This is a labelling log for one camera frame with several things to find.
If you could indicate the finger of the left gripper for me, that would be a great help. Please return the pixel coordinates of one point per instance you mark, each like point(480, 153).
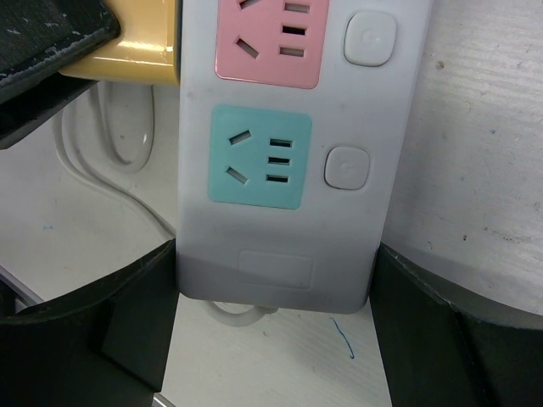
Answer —
point(39, 39)

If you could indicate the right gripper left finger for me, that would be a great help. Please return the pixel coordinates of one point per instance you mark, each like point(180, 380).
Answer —
point(103, 344)

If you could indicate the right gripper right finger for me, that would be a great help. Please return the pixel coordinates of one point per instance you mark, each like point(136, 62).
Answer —
point(444, 345)

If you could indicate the yellow USB charger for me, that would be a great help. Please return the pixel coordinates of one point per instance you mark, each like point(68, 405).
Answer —
point(146, 51)

